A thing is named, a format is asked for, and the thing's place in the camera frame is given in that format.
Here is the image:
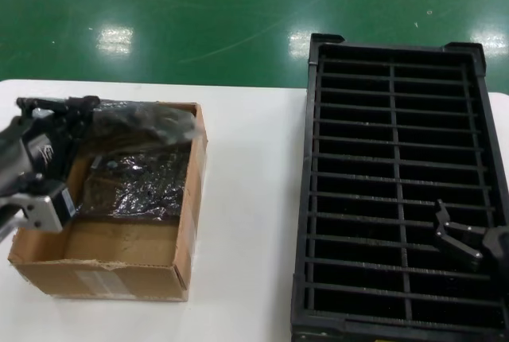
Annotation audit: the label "black slotted plastic container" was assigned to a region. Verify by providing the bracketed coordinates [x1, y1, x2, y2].
[289, 33, 509, 342]

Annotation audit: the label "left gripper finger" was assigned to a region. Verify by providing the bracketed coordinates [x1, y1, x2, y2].
[65, 113, 96, 178]
[14, 95, 101, 117]

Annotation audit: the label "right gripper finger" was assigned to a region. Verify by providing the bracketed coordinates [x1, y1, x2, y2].
[433, 198, 491, 272]

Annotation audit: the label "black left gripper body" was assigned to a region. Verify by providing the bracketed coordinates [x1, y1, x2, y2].
[0, 115, 79, 196]

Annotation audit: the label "antistatic bags inside box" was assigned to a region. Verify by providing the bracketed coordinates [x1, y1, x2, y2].
[77, 146, 192, 224]

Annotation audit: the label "brown cardboard box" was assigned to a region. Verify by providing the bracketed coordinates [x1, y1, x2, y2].
[7, 101, 209, 303]

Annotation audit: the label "left wrist camera silver mount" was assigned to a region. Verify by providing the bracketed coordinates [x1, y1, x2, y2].
[15, 181, 79, 235]

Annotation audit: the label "clear antistatic plastic bag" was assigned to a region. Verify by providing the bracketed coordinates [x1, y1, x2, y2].
[90, 99, 200, 147]

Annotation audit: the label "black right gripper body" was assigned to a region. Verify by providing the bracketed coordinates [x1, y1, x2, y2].
[481, 225, 509, 263]

